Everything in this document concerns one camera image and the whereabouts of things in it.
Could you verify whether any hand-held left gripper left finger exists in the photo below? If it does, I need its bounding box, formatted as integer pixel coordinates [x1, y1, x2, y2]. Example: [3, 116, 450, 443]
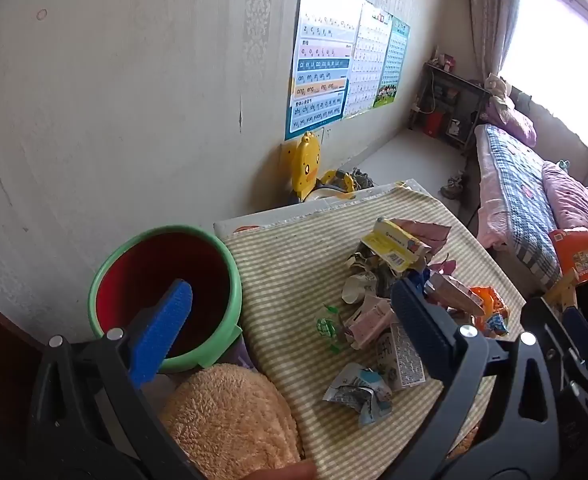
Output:
[26, 279, 200, 480]

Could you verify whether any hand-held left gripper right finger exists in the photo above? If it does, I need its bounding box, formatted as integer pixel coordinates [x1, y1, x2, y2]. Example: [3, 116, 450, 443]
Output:
[389, 277, 560, 480]

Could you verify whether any white strawberry milk carton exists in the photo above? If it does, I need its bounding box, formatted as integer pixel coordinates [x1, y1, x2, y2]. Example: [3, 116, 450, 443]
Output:
[374, 322, 427, 391]

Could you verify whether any pink strawberry carton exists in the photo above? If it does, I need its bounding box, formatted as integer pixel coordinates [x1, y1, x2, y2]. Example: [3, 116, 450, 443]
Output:
[346, 295, 395, 351]

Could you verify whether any red bucket with green rim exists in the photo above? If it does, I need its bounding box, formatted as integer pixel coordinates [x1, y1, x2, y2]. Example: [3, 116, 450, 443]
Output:
[88, 225, 245, 373]

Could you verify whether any orange snack bag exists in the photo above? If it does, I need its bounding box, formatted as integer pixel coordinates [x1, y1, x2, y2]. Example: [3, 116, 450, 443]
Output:
[466, 285, 511, 338]

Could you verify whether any yellow carton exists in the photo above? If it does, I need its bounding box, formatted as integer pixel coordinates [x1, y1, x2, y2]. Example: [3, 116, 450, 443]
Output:
[361, 217, 432, 273]

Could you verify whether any purple wrapper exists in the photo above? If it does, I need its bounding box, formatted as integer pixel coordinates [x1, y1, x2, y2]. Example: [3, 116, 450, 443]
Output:
[391, 217, 452, 256]

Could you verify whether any clear green wrapper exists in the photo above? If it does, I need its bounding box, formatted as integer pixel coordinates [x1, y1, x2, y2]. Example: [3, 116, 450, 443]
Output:
[315, 304, 347, 353]

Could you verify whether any silver blue wrapper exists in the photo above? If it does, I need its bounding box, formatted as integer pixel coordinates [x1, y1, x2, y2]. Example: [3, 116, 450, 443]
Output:
[322, 362, 394, 427]

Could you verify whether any orange cardboard box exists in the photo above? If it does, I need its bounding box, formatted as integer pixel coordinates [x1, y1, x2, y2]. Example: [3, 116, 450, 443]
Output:
[548, 227, 588, 278]

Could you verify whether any striped beige tablecloth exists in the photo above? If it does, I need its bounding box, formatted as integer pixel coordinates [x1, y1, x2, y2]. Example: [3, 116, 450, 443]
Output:
[213, 180, 525, 480]

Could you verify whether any pair of brown shoes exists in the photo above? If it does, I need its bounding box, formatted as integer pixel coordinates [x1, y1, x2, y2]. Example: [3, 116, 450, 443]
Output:
[440, 172, 467, 201]

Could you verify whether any grey laced shoe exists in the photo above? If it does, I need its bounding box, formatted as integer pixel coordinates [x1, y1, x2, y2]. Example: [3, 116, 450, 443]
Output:
[350, 167, 376, 192]

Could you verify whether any bed with plaid quilt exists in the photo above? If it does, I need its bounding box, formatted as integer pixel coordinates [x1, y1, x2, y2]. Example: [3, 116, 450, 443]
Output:
[474, 122, 588, 286]

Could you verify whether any white underlay cloth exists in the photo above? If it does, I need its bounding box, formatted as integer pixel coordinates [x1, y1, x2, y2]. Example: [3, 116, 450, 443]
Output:
[213, 178, 425, 241]

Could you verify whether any pink blanket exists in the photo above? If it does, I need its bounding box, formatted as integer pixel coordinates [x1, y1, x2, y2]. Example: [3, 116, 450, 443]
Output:
[541, 160, 588, 241]

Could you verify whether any yellow duck potty chair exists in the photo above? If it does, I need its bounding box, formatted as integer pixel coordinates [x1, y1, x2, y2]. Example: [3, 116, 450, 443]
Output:
[280, 131, 360, 206]

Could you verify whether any red box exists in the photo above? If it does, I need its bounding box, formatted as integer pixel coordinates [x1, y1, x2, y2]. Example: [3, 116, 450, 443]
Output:
[422, 110, 446, 137]

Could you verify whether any purple pillow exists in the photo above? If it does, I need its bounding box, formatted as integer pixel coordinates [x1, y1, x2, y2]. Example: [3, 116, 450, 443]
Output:
[484, 95, 539, 148]

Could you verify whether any dark shelf unit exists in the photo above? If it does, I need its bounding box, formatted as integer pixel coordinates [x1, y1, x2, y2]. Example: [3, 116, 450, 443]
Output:
[408, 62, 490, 153]

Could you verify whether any beige plush toy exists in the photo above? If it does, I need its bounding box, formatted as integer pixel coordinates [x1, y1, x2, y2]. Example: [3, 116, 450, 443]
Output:
[484, 74, 511, 103]

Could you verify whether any window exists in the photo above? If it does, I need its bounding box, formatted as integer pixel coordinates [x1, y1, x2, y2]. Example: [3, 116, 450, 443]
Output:
[499, 0, 588, 148]

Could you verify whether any patterned curtain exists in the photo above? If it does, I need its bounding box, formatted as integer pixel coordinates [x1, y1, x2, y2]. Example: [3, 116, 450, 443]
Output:
[466, 0, 527, 91]

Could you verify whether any green-edged chart wall poster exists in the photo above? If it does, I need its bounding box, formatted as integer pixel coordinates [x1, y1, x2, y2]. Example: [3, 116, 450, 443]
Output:
[371, 16, 411, 110]

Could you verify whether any white chart wall poster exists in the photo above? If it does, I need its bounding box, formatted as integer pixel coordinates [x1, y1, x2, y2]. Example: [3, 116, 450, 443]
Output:
[341, 0, 394, 122]

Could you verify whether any blue-framed alphabet wall poster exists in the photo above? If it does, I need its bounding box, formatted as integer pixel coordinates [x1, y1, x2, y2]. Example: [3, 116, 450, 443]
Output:
[284, 0, 364, 142]

